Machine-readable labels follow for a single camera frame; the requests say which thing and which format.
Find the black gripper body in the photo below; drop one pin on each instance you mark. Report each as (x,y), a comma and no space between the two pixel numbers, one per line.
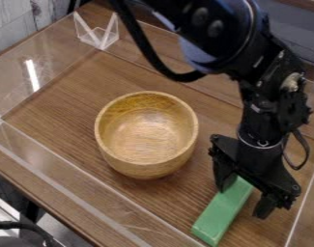
(260,166)

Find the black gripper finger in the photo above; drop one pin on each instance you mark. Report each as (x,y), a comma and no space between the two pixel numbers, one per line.
(266,205)
(223,171)

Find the green rectangular block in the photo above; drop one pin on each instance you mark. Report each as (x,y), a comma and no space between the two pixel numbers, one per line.
(211,225)

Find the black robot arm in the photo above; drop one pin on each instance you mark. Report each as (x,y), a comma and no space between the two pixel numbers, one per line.
(226,39)

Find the brown wooden bowl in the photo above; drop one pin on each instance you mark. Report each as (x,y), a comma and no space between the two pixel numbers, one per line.
(146,131)

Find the clear acrylic enclosure wall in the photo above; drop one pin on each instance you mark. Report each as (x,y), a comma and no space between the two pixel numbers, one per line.
(57,81)

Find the clear acrylic corner bracket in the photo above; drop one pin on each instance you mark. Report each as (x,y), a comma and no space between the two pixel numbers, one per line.
(97,37)

